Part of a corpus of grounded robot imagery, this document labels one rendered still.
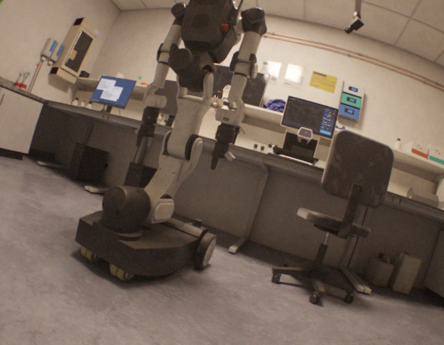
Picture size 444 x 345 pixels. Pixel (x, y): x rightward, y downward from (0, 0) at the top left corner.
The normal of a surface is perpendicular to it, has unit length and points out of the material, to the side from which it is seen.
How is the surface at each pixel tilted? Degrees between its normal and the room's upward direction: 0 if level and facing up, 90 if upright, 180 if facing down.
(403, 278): 90
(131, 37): 90
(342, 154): 90
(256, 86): 86
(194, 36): 105
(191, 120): 100
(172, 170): 60
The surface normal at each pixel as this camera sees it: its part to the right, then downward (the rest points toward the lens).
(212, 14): -0.31, 0.15
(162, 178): -0.06, -0.57
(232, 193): -0.25, -0.11
